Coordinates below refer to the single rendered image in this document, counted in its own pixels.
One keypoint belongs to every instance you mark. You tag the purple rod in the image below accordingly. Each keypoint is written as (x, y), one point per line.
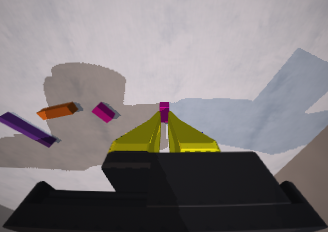
(27, 129)

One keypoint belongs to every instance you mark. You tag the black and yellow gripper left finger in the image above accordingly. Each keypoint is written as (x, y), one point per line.
(141, 138)

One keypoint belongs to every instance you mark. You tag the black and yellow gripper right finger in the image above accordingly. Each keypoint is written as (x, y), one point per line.
(187, 138)

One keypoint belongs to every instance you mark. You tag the orange rod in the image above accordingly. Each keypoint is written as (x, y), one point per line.
(57, 111)

